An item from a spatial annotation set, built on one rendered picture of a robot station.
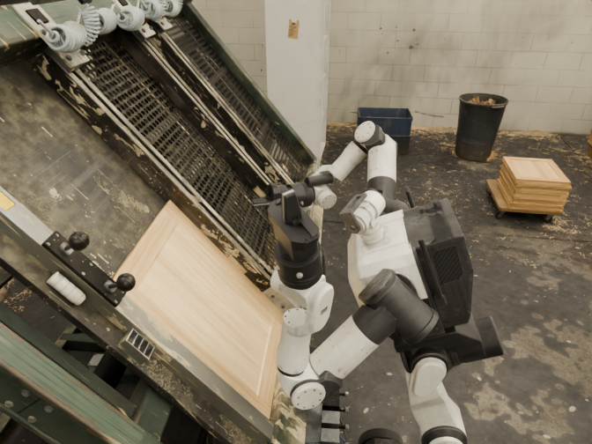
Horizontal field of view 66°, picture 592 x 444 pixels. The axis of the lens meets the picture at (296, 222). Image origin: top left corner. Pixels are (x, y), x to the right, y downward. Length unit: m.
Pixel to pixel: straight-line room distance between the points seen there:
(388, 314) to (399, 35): 5.41
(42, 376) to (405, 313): 0.70
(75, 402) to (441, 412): 1.09
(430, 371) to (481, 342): 0.16
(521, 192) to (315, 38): 2.39
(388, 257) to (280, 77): 3.99
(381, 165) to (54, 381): 1.03
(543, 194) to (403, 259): 3.26
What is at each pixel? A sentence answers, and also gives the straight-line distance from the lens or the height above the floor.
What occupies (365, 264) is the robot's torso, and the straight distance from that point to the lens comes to 1.14.
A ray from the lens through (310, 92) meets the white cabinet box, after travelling 4.97.
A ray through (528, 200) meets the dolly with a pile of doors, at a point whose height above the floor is 0.21.
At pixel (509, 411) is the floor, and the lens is 2.72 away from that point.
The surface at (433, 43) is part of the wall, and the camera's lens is 6.29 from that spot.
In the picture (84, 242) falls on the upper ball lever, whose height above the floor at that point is 1.51.
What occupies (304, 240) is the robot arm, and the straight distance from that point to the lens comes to 0.76.
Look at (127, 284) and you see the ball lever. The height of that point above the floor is 1.42.
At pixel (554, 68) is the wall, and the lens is 6.66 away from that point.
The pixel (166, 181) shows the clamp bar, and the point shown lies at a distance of 1.44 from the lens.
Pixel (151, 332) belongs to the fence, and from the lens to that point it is 1.12.
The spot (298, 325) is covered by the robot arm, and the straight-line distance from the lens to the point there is 0.96.
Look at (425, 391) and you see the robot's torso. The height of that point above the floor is 0.88.
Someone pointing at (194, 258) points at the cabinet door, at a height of 1.21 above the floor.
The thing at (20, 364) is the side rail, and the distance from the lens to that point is 0.92.
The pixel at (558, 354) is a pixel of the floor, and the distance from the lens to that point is 3.14.
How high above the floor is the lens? 1.98
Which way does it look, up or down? 30 degrees down
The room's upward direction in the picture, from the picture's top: straight up
